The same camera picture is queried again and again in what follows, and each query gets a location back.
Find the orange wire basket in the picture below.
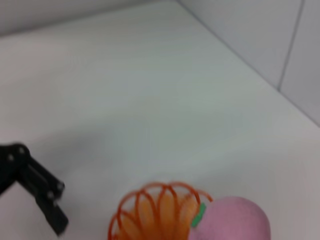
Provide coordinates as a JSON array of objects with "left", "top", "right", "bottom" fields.
[{"left": 107, "top": 181, "right": 213, "bottom": 240}]

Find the pink peach with green leaf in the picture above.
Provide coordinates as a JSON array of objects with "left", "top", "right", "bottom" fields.
[{"left": 187, "top": 196, "right": 271, "bottom": 240}]

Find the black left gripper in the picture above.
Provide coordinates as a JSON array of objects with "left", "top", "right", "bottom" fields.
[{"left": 0, "top": 142, "right": 70, "bottom": 237}]

